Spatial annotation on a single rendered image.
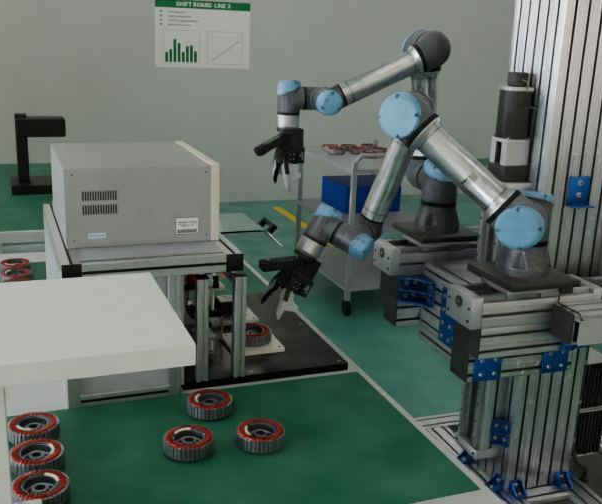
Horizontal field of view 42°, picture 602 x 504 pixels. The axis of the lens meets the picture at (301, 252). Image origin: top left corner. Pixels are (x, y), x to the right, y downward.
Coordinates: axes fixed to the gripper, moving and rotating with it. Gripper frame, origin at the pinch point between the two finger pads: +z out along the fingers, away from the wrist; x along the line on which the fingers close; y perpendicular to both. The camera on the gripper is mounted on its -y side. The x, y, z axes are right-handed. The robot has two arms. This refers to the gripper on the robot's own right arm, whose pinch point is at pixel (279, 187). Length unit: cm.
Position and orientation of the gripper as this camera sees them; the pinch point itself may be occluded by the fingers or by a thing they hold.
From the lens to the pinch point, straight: 263.4
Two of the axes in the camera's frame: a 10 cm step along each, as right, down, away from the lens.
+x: -3.3, -2.7, 9.0
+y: 9.4, -0.6, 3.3
